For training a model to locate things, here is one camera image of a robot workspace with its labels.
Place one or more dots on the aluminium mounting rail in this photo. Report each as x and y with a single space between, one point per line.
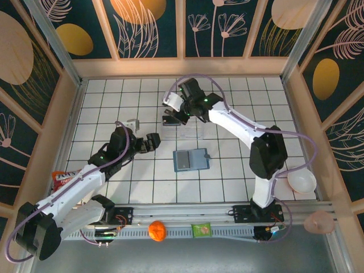
182 211

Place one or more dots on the pink plastic cup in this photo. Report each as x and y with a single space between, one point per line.
319 223

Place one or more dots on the green snack packet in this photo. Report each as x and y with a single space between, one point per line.
201 230

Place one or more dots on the orange ball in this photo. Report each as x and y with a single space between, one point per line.
157 231

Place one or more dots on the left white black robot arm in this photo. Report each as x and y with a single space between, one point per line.
71 187

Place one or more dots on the teal leather card holder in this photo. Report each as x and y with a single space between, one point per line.
199 160

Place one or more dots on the black VIP card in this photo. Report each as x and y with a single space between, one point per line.
168 121
183 159

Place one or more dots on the small control board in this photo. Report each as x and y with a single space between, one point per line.
270 233
105 234

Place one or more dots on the white bowl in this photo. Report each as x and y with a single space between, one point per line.
302 180

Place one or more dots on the aluminium frame post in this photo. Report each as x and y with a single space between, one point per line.
305 37
54 42

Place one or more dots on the red snack bag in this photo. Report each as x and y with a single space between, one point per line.
61 180

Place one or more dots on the clear plastic tray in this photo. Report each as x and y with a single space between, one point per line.
190 130

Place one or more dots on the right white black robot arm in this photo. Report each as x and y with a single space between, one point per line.
236 125

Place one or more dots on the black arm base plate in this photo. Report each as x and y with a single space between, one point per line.
241 214
125 216

